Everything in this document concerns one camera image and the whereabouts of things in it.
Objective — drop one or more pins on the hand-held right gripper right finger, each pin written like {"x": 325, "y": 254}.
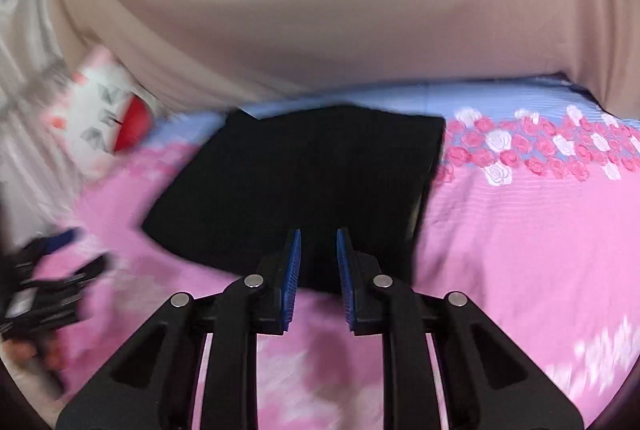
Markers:
{"x": 346, "y": 290}

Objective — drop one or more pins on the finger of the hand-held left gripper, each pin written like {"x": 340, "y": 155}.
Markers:
{"x": 62, "y": 241}
{"x": 90, "y": 271}

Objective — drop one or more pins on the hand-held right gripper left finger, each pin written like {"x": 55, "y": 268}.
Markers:
{"x": 291, "y": 290}

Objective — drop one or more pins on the black pants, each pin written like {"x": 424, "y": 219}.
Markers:
{"x": 300, "y": 170}

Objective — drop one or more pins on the person's left hand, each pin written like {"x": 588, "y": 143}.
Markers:
{"x": 30, "y": 354}

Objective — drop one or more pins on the white cartoon face pillow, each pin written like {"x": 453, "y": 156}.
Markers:
{"x": 95, "y": 110}

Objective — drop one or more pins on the pink floral bed sheet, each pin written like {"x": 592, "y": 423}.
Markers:
{"x": 525, "y": 260}

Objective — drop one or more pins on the beige hanging cloth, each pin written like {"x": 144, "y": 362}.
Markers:
{"x": 325, "y": 0}

